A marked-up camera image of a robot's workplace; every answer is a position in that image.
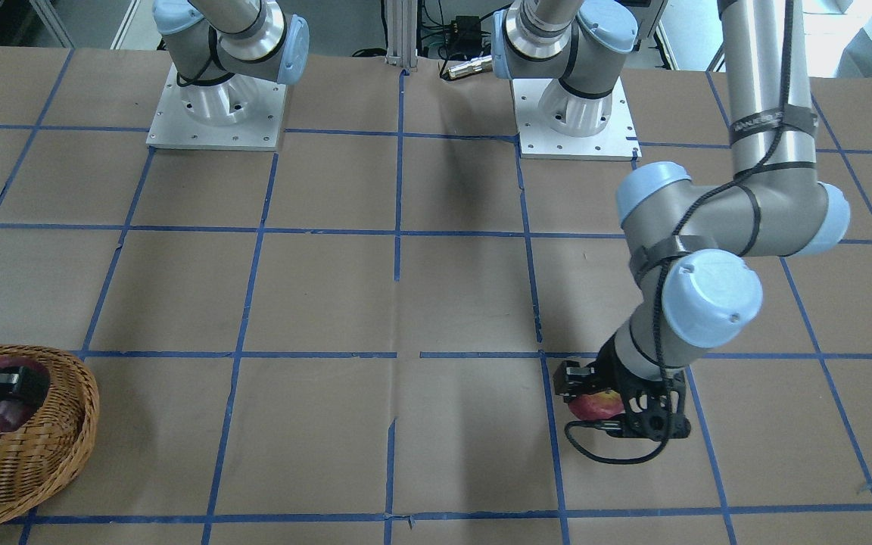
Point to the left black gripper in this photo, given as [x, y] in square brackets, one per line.
[607, 370]

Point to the dark red apple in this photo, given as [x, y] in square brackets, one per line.
[13, 415]

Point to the red yellow apple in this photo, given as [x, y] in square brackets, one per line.
[602, 405]

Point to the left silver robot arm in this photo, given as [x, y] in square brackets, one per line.
[689, 242]

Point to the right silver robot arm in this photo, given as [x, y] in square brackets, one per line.
[232, 63]

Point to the woven wicker basket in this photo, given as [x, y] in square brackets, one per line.
[50, 449]

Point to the silver cylindrical connector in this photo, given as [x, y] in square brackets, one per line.
[473, 67]

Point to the black power adapter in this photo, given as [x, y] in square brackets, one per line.
[466, 33]

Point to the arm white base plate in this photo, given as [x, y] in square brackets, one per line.
[242, 114]
[556, 125]

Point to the aluminium frame post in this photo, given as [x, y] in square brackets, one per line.
[401, 28]

